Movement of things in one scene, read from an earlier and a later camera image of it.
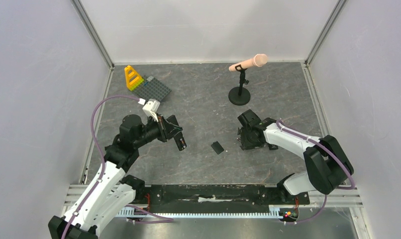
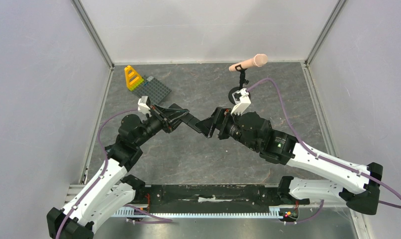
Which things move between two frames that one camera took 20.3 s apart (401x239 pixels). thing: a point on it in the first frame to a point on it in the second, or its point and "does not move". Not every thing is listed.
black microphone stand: x=240 y=95 to x=241 y=67
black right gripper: x=248 y=132 to x=218 y=122
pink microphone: x=259 y=60 does not move
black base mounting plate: x=215 y=198 does not move
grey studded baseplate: x=152 y=89 does not move
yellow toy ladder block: x=133 y=79 does not move
